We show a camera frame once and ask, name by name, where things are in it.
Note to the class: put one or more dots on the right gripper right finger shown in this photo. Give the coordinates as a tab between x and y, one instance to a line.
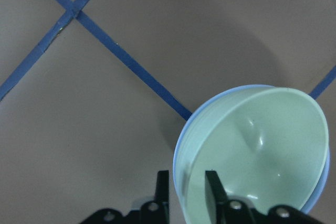
215	194

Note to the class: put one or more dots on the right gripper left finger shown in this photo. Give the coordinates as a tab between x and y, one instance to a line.
162	187

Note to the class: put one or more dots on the green bowl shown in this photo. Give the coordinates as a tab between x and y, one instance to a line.
262	155

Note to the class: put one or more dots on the blue bowl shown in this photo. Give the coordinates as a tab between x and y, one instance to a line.
183	134

